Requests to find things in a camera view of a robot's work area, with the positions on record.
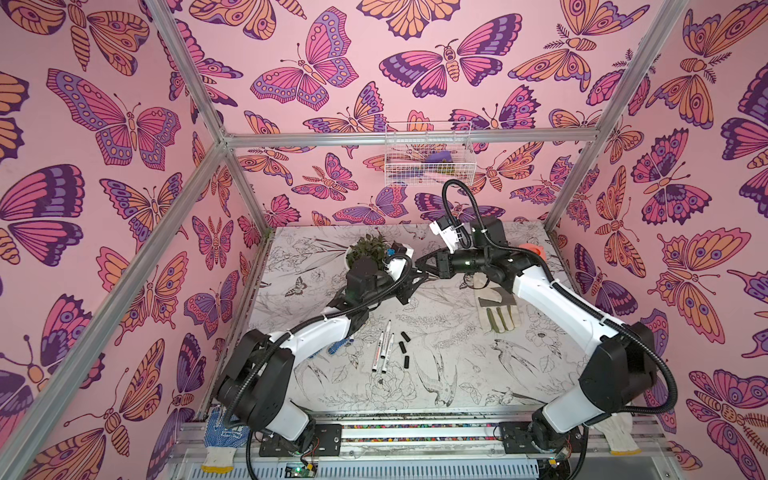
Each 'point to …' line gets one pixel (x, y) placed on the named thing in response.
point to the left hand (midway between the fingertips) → (427, 269)
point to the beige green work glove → (497, 307)
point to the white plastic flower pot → (345, 257)
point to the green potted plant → (368, 246)
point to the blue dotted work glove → (332, 349)
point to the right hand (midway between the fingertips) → (419, 261)
